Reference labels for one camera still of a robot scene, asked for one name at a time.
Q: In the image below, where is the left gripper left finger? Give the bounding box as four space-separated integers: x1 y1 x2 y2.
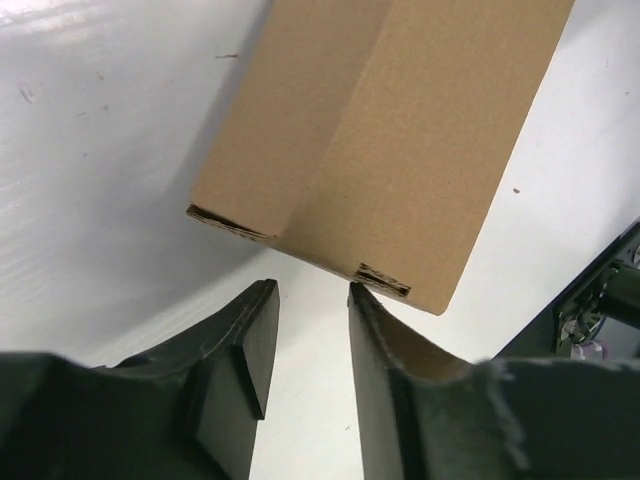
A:
1 279 279 479

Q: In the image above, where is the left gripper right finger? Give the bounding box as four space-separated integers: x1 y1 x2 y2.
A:
348 283 639 479

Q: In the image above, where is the cardboard box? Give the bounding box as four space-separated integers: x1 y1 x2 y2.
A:
185 0 577 379

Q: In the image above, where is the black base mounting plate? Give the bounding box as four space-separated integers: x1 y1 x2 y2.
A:
498 222 639 357

